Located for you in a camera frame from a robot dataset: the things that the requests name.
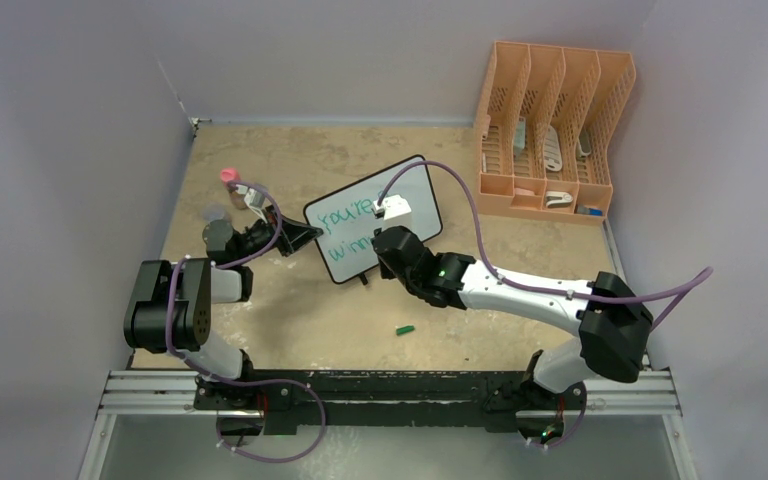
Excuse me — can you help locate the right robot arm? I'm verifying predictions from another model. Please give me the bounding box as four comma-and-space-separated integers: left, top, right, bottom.
372, 226, 653, 407

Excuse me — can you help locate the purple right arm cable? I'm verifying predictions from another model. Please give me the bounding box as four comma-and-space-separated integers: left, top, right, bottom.
375, 160, 715, 452

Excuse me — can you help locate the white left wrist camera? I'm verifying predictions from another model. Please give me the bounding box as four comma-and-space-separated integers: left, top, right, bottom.
234, 184, 267, 210

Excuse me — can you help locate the pink lid crayon bottle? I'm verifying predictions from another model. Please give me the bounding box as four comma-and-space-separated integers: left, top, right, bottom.
219, 167, 249, 210

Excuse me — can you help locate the white stapler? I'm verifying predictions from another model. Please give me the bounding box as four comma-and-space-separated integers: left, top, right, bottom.
545, 191, 574, 209

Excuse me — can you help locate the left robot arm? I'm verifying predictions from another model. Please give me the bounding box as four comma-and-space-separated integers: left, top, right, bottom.
123, 206, 323, 409

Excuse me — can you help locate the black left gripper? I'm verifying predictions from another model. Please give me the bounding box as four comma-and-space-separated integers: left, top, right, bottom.
234, 205, 321, 265

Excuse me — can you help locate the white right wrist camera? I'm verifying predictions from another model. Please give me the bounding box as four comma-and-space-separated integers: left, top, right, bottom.
373, 195, 413, 230

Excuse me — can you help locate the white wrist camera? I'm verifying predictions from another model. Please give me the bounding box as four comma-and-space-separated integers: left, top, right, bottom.
234, 184, 267, 210
373, 195, 413, 230

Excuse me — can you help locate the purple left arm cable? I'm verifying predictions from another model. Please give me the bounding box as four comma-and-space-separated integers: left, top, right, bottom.
165, 181, 328, 465

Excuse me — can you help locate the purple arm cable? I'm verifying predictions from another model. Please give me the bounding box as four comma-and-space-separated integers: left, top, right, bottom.
165, 181, 328, 465
375, 160, 715, 452

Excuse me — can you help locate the peach plastic file organizer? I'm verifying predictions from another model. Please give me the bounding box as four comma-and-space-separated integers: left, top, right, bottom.
473, 41, 636, 225

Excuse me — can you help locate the white whiteboard black frame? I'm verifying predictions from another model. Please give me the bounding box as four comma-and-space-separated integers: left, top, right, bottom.
303, 155, 442, 284

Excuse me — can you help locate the white perforated object in organizer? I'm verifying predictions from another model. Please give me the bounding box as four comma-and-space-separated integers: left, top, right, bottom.
543, 125, 563, 173

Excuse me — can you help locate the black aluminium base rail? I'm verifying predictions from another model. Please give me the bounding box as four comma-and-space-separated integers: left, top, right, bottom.
100, 370, 681, 437

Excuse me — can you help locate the clear plastic clip jar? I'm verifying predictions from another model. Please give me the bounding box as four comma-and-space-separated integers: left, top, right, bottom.
201, 203, 230, 223

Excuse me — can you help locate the green marker cap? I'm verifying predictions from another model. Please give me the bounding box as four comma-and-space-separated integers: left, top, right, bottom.
395, 325, 415, 336

